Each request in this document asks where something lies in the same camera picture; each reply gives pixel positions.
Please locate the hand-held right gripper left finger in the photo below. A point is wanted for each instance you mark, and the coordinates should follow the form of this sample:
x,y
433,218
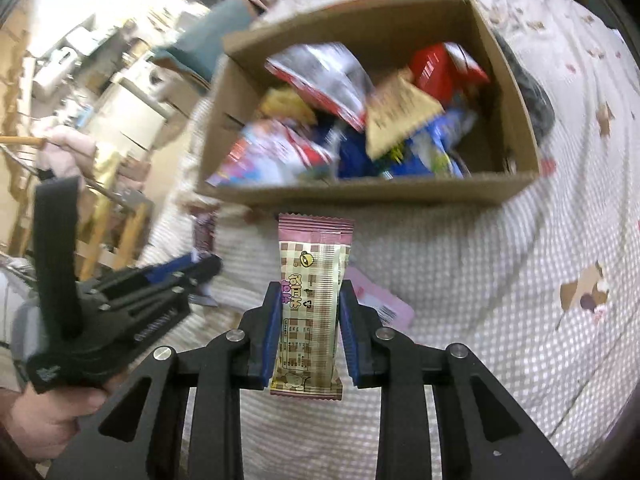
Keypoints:
x,y
272,340

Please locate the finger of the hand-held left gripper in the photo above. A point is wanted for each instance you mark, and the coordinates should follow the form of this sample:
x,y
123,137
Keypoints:
x,y
170,292
175,266

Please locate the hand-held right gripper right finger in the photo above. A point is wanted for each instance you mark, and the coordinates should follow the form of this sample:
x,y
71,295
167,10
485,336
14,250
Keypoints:
x,y
350,340

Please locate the pink beige snack bar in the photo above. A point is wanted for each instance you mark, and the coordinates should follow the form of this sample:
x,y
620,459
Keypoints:
x,y
310,270

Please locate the brown cardboard box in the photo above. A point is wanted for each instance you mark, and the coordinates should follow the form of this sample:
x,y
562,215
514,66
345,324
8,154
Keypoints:
x,y
360,192

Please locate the person's left forearm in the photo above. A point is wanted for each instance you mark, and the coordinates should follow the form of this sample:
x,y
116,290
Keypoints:
x,y
10,460

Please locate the person's left hand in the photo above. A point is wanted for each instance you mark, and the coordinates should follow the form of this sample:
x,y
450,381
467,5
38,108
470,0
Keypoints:
x,y
45,415

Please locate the dark red snack packet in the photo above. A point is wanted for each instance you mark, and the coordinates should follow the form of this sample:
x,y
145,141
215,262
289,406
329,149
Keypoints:
x,y
205,232

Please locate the pink flat packet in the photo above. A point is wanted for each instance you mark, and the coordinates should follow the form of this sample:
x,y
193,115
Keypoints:
x,y
385,305

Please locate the pink down jacket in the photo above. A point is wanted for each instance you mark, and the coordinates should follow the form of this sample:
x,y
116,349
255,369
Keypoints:
x,y
70,152

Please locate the printed dotted bedsheet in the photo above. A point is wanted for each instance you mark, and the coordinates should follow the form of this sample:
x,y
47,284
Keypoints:
x,y
475,270

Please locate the white washing machine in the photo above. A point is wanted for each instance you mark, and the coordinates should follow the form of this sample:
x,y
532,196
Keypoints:
x,y
145,80

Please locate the white water heater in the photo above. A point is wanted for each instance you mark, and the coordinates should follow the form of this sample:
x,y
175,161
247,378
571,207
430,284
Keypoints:
x,y
55,67

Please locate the small blue white snack packet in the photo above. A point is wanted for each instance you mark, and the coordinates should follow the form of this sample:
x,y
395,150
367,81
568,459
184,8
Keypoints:
x,y
440,145

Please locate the tan snack packet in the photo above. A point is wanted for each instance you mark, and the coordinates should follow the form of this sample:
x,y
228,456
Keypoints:
x,y
395,110

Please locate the teal cushion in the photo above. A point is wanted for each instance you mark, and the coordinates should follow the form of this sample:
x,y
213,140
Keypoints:
x,y
215,35

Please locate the grey striped cloth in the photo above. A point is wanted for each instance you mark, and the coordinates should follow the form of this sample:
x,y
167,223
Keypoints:
x,y
530,95

